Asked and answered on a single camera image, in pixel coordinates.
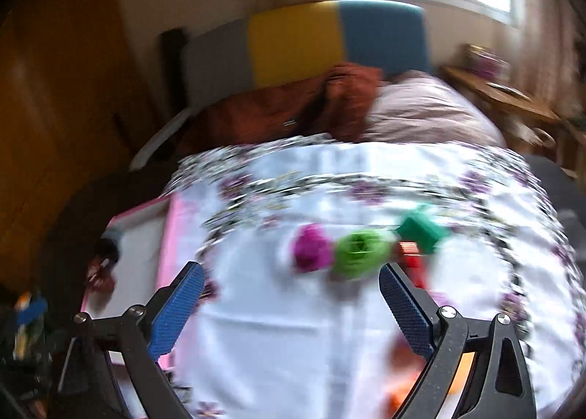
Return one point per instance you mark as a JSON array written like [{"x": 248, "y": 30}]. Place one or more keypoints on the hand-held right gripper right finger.
[{"x": 405, "y": 309}]

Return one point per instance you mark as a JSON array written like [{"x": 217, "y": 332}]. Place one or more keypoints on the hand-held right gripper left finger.
[{"x": 178, "y": 309}]

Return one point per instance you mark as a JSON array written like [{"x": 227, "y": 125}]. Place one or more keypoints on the red cylindrical case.
[{"x": 412, "y": 260}]

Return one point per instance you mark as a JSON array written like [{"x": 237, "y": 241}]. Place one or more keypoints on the pink framed tray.
[{"x": 137, "y": 245}]

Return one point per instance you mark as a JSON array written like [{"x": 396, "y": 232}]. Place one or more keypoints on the dark green toy block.
[{"x": 423, "y": 231}]

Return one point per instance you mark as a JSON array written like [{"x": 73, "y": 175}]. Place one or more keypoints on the orange toy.
[{"x": 399, "y": 400}]

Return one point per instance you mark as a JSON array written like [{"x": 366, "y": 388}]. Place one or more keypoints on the dark blurred object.
[{"x": 107, "y": 250}]

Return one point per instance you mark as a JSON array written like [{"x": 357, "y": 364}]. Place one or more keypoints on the white floral cloth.
[{"x": 297, "y": 332}]

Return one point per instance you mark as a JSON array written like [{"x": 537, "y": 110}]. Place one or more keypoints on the magenta toy block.
[{"x": 311, "y": 247}]

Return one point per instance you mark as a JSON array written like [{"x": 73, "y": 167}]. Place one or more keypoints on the blue and orange object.
[{"x": 29, "y": 314}]

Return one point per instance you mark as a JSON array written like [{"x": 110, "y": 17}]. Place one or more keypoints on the dark grey seat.
[{"x": 554, "y": 190}]

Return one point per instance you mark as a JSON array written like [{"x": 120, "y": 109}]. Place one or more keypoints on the pale pink pillow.
[{"x": 421, "y": 112}]

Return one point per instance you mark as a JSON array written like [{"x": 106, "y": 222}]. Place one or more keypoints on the rust orange pillow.
[{"x": 274, "y": 112}]

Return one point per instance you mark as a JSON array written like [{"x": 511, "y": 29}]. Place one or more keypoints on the wooden nightstand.
[{"x": 503, "y": 103}]

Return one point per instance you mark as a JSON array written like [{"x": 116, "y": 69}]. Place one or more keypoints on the wooden wardrobe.
[{"x": 55, "y": 103}]

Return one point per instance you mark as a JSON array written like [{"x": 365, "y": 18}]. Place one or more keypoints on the purple box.
[{"x": 486, "y": 60}]

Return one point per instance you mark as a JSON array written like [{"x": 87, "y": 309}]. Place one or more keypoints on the grey yellow blue headboard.
[{"x": 293, "y": 44}]

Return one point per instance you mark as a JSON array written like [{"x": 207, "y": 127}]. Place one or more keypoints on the white bed rail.
[{"x": 155, "y": 140}]

